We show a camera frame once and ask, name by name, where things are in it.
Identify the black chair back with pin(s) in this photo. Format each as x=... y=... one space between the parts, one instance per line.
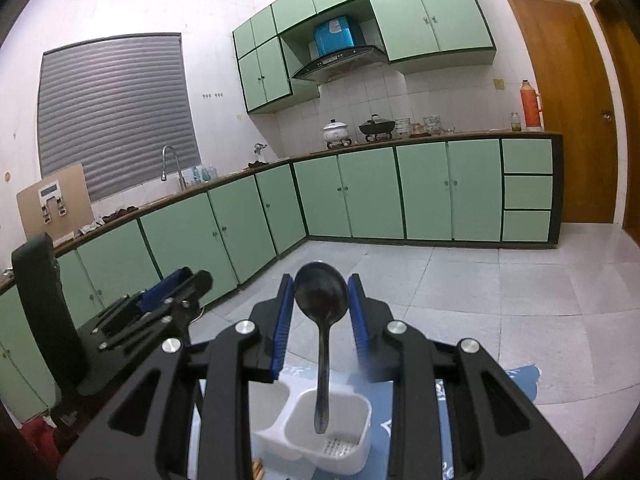
x=38 y=283

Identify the black range hood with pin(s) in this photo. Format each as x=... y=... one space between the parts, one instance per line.
x=338 y=64

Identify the short plain wooden chopstick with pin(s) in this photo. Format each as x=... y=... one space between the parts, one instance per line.
x=258 y=470

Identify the grey window blind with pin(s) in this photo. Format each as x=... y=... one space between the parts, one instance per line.
x=118 y=106

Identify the brown cardboard board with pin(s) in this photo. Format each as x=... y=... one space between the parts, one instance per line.
x=58 y=205

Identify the green upper kitchen cabinets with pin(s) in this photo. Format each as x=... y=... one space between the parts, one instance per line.
x=416 y=35

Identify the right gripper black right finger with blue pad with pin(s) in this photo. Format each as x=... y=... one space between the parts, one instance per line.
x=496 y=432

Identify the blue box on hood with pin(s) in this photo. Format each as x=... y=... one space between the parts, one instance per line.
x=337 y=34

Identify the brown wooden door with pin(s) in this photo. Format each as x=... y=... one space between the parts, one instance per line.
x=597 y=115

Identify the white pot with lid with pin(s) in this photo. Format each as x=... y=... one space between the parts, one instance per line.
x=335 y=134

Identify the dark blue placemat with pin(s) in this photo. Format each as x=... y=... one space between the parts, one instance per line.
x=380 y=396

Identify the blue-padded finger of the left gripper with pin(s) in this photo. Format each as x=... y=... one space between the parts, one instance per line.
x=153 y=298

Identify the light blue placemat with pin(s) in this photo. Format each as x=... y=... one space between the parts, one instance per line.
x=280 y=374

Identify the metal spoon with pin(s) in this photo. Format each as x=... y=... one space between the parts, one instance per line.
x=321 y=294

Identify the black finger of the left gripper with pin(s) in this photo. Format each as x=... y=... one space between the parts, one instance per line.
x=189 y=289

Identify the black wok on stove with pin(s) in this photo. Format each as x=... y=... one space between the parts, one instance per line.
x=377 y=128

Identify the green kitchen cabinets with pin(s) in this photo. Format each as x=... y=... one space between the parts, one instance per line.
x=485 y=189
x=416 y=35

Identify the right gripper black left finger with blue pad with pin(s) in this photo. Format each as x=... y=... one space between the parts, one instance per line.
x=144 y=431

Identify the green lower kitchen cabinets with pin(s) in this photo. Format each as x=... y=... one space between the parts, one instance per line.
x=485 y=189

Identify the orange thermos flask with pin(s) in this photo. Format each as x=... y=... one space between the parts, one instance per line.
x=531 y=106

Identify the white plastic utensil holder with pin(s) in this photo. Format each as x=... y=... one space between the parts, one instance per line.
x=344 y=447

